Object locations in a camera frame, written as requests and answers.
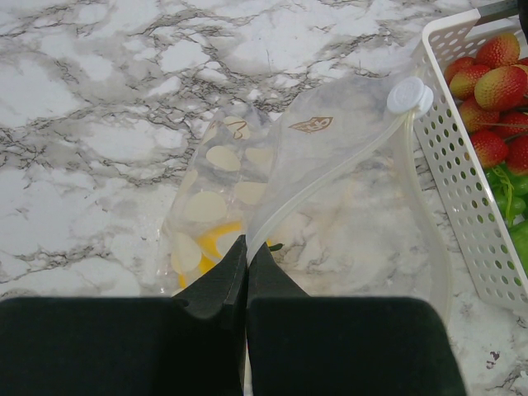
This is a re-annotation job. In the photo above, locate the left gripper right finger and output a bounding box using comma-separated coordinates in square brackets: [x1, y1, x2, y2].
[247, 247, 466, 395]

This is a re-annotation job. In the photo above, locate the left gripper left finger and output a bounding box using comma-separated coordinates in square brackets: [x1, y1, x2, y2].
[1, 237, 248, 395]

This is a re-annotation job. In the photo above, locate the yellow bell pepper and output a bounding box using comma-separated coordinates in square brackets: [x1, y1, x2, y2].
[177, 220, 273, 292]

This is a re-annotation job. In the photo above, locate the clear dotted zip bag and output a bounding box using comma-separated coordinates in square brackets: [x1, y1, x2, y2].
[156, 78, 455, 396]

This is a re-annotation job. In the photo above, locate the white perforated plastic basket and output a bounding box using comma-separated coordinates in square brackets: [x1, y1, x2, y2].
[412, 1, 527, 317]

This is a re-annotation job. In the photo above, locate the green grapes bunch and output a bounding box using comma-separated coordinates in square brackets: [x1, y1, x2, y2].
[485, 164, 527, 272]

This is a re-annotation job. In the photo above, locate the red lychee bunch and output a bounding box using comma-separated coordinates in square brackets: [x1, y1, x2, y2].
[444, 33, 527, 177]

